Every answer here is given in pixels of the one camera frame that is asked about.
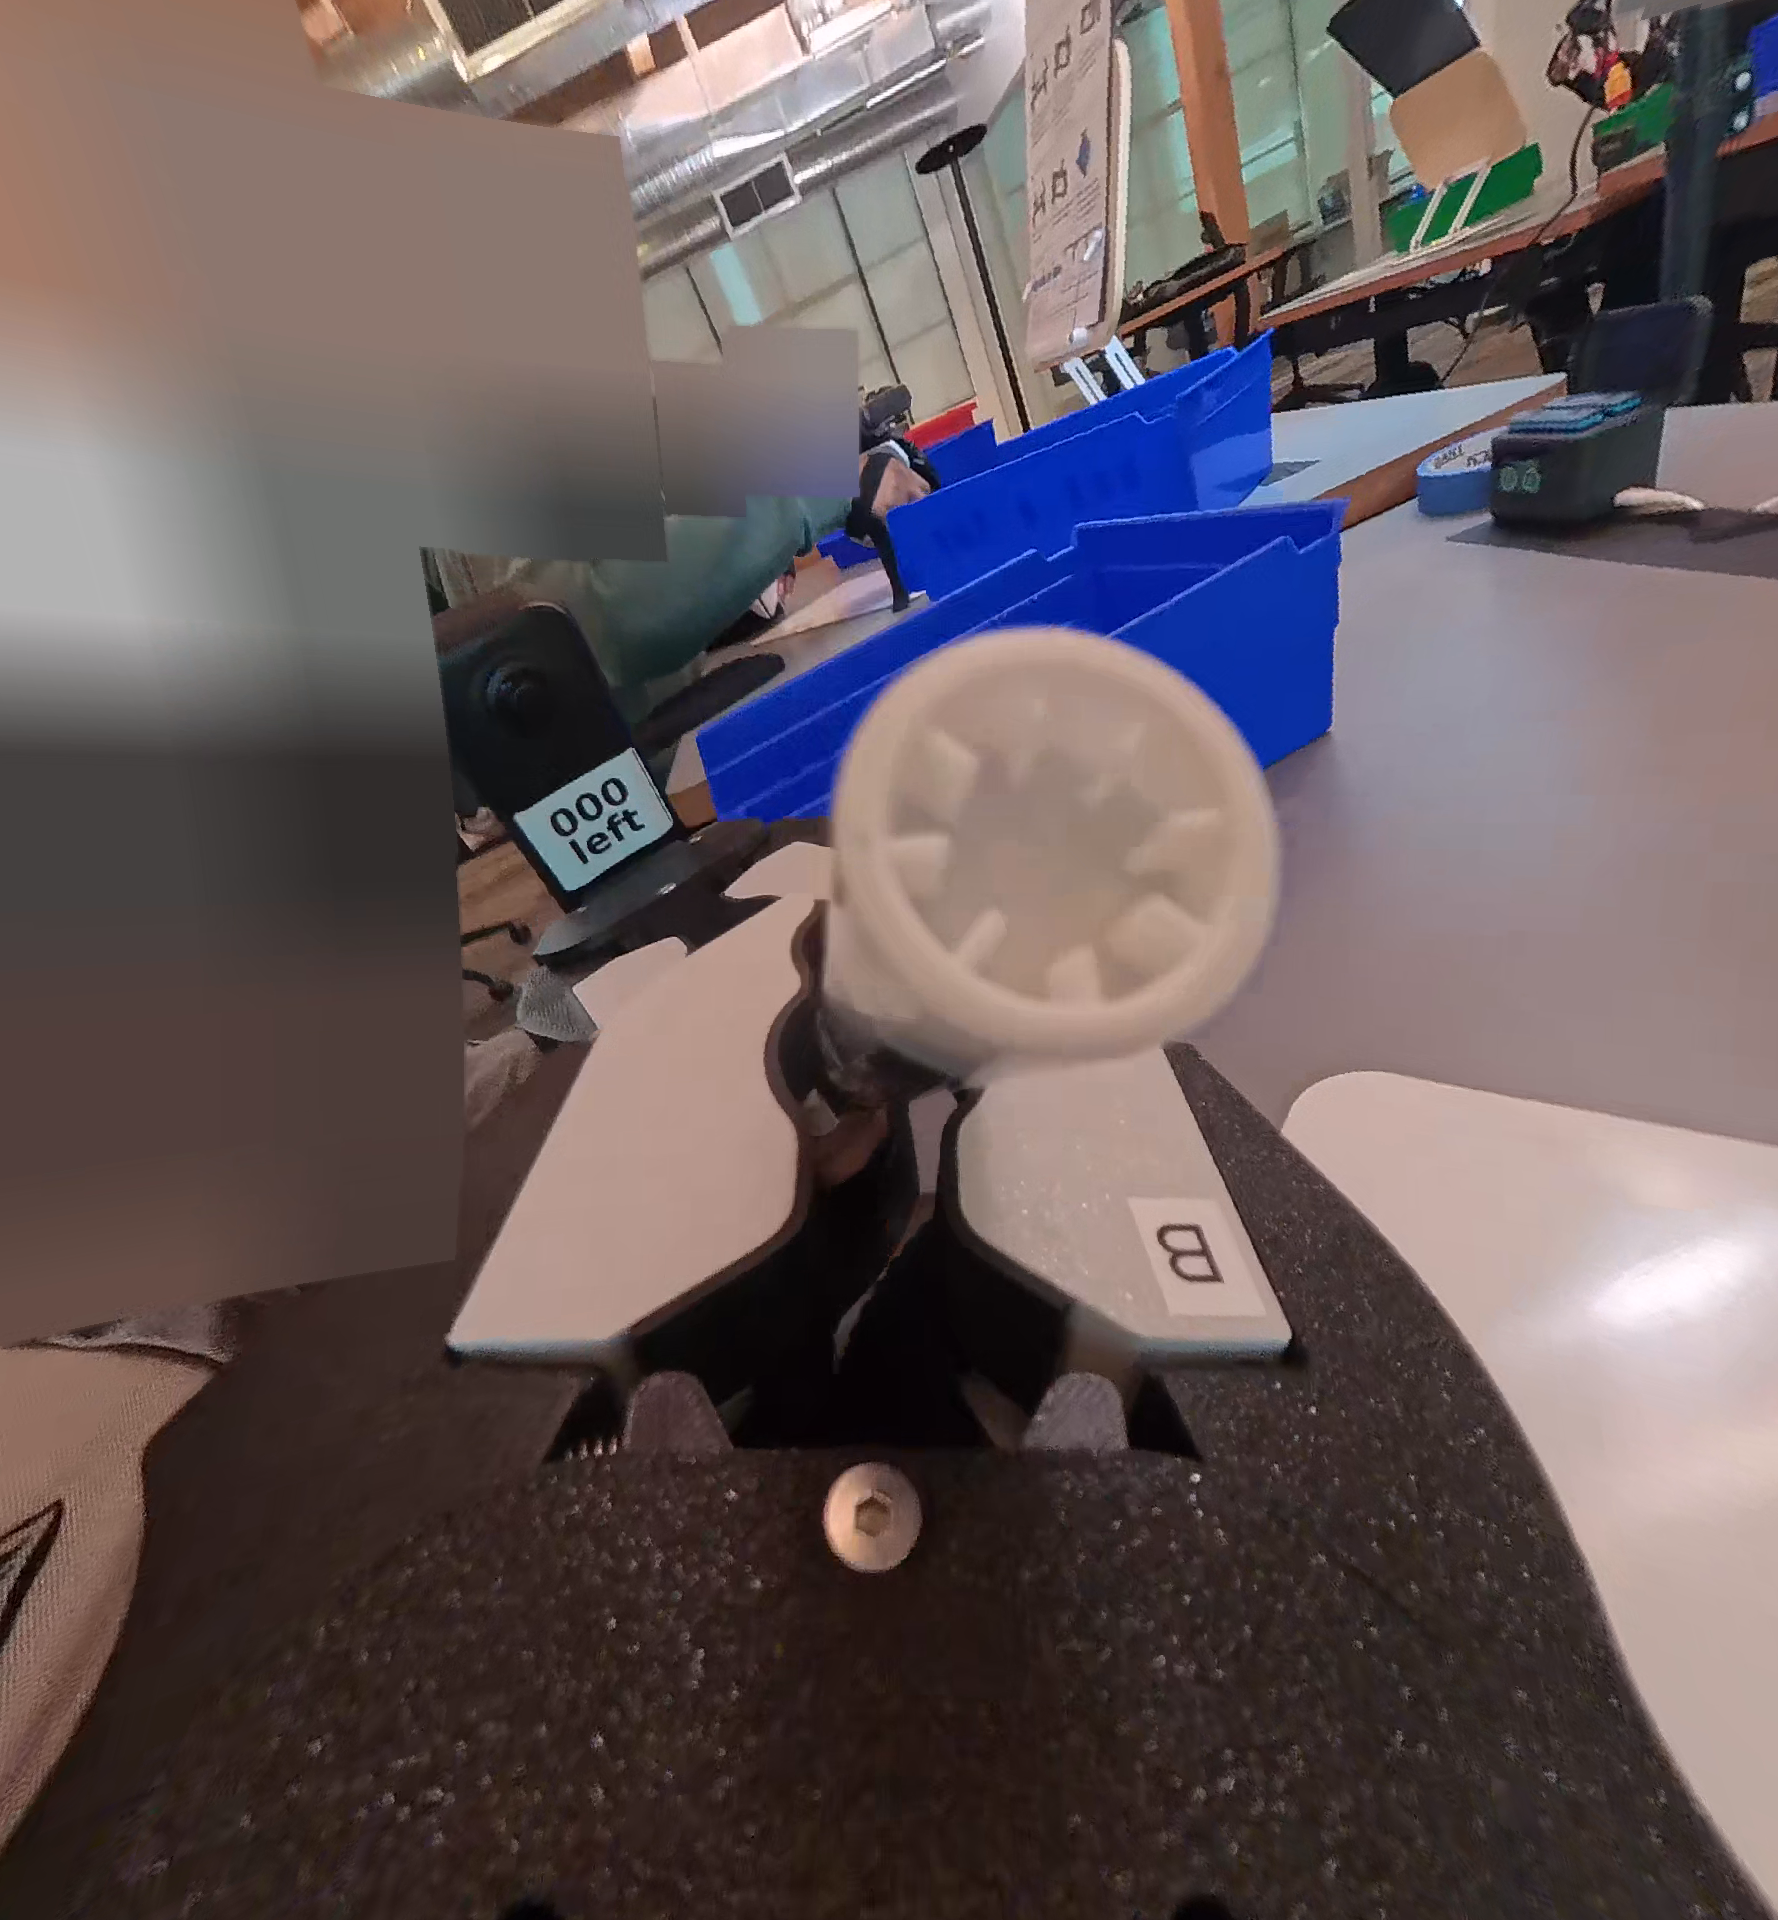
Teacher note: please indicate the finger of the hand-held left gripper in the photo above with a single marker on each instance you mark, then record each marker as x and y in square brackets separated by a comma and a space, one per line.
[786, 872]
[631, 983]

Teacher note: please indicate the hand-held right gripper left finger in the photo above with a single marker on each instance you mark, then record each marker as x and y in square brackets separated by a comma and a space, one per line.
[648, 1154]

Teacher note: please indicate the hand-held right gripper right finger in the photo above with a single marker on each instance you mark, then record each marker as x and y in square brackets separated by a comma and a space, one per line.
[1085, 1184]

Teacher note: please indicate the white plastic wheel part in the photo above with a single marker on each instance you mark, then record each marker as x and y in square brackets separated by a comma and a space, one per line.
[1055, 854]

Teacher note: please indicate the small white whiteboard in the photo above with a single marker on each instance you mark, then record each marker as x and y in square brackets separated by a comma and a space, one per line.
[1654, 1350]

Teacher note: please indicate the red plastic bin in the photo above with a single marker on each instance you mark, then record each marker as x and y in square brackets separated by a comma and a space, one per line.
[961, 417]

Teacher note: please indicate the ceiling air vent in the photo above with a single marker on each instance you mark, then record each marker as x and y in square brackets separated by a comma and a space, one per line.
[756, 192]

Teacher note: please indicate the black floor lamp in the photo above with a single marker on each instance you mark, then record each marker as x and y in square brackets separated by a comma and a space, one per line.
[961, 147]

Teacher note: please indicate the person's beige printed shirt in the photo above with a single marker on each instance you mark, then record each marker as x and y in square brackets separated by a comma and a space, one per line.
[18, 1500]

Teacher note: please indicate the poster sign stand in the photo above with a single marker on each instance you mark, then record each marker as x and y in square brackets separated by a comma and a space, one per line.
[1068, 180]

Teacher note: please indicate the blue tape roll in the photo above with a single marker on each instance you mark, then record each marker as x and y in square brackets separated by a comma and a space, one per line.
[1444, 488]

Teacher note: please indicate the dark battery charger case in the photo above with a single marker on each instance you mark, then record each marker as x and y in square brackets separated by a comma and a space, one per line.
[1579, 481]

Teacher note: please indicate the green plastic bin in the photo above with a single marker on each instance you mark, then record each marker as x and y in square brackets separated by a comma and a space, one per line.
[1504, 180]

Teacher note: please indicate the wooden sign stand back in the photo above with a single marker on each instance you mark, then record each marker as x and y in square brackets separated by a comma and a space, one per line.
[1458, 120]

